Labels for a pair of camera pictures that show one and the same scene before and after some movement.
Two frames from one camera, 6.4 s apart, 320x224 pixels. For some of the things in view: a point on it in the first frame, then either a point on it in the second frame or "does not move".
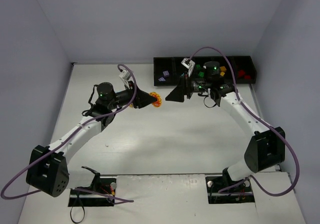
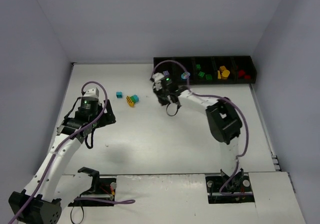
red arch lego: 241,73 does not move
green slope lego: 201,74 does not move
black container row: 168,70 does not move
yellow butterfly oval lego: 157,103 -> 225,74
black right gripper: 188,88 -> 163,100
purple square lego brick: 166,73 does not move
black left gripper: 136,98 -> 106,114
